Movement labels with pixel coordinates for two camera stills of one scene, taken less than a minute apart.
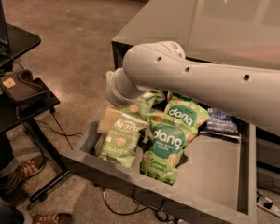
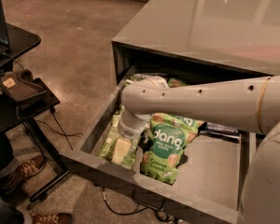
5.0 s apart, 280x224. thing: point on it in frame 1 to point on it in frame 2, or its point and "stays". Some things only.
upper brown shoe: x=11 y=182 stays
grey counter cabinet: x=244 y=25 stays
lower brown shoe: x=51 y=218 stays
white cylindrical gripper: x=114 y=94 to x=130 y=129
